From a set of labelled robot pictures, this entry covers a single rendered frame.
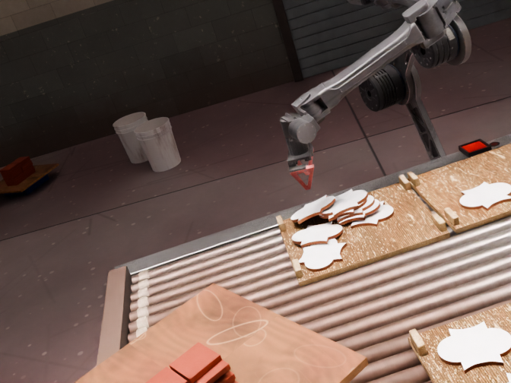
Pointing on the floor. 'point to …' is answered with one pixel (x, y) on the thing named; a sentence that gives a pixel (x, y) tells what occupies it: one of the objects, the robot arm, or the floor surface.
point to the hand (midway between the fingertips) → (307, 179)
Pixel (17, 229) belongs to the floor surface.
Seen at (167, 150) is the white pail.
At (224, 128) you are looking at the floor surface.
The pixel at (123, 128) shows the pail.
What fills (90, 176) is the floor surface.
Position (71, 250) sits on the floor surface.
